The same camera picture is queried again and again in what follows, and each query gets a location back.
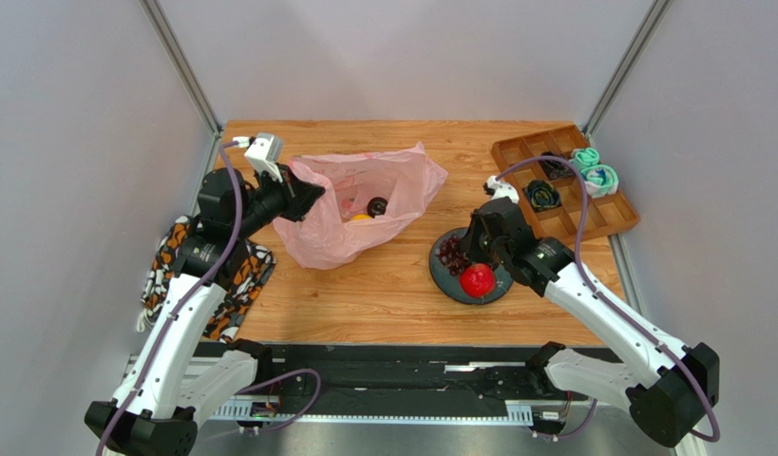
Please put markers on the right aluminium frame post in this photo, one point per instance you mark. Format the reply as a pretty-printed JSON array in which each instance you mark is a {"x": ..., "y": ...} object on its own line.
[{"x": 647, "y": 28}]

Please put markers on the pink peach plastic bag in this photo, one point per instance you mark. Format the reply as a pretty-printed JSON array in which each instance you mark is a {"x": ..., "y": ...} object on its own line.
[{"x": 326, "y": 239}]

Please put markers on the dark round plate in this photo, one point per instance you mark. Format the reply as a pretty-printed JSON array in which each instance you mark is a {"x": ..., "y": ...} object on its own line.
[{"x": 449, "y": 285}]

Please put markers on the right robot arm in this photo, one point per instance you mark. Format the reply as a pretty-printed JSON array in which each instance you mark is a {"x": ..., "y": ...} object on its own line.
[{"x": 666, "y": 385}]

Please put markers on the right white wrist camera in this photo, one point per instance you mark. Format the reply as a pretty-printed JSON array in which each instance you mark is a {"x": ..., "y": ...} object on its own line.
[{"x": 497, "y": 189}]

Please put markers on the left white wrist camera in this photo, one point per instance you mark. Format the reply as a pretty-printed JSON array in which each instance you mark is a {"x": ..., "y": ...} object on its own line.
[{"x": 262, "y": 153}]

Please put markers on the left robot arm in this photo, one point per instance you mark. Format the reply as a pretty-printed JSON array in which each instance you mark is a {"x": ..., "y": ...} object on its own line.
[{"x": 153, "y": 412}]

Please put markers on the white teal rolled sock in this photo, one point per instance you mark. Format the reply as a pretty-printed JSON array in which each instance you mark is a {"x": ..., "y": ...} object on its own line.
[{"x": 600, "y": 181}]

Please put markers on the mint green rolled sock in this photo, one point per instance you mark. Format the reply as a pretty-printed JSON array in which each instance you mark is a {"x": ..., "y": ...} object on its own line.
[{"x": 585, "y": 158}]

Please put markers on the orange black patterned cloth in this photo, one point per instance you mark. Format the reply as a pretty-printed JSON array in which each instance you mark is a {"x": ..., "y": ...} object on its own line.
[{"x": 228, "y": 316}]

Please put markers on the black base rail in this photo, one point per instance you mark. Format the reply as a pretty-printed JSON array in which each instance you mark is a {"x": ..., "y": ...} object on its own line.
[{"x": 404, "y": 384}]

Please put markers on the black rolled sock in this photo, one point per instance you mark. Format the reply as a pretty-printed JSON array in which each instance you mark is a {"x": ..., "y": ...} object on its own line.
[{"x": 555, "y": 167}]

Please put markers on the wooden compartment tray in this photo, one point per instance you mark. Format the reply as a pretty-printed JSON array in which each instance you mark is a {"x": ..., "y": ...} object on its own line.
[{"x": 605, "y": 216}]

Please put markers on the left aluminium frame post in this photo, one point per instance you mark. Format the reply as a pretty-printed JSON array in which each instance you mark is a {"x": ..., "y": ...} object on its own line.
[{"x": 171, "y": 44}]

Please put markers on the dark purple plum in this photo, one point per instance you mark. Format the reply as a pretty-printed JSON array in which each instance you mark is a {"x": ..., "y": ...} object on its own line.
[{"x": 377, "y": 207}]

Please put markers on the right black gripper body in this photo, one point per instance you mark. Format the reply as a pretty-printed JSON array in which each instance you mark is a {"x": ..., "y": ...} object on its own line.
[{"x": 489, "y": 231}]

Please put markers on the dark green patterned sock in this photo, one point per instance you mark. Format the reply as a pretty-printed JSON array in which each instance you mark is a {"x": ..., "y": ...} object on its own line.
[{"x": 542, "y": 195}]

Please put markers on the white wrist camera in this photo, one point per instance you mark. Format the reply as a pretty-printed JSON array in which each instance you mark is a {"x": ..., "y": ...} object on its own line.
[
  {"x": 497, "y": 189},
  {"x": 262, "y": 153}
]

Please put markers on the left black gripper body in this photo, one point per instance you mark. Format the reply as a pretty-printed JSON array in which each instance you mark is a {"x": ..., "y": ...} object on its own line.
[{"x": 275, "y": 199}]

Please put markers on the aluminium frame post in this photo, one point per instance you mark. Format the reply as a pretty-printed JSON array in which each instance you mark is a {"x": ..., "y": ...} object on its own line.
[
  {"x": 647, "y": 28},
  {"x": 171, "y": 44}
]

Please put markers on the red apple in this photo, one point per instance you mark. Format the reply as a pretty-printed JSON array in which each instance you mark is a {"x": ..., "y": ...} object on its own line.
[{"x": 477, "y": 280}]

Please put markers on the purple grape bunch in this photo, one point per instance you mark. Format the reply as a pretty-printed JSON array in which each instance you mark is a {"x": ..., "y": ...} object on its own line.
[{"x": 452, "y": 256}]

